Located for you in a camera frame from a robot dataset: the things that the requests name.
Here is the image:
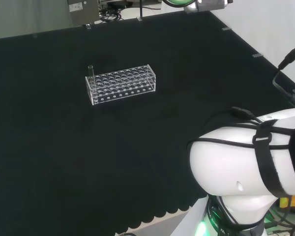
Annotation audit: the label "clear glass test tube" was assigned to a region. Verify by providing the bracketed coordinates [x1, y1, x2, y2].
[88, 65, 98, 104]

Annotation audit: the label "clear plastic test tube rack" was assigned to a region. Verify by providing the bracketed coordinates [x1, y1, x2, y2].
[85, 64, 157, 106]

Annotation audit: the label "black bench cloth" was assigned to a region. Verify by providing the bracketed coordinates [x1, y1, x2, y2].
[0, 11, 295, 236]

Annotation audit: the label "grey metal box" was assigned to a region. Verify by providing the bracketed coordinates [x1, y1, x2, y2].
[67, 0, 100, 26]

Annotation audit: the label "black coiled cables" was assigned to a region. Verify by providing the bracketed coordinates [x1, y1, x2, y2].
[99, 7, 123, 23]

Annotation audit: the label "black cable with plug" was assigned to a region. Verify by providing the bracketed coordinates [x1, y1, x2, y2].
[272, 33, 295, 110]

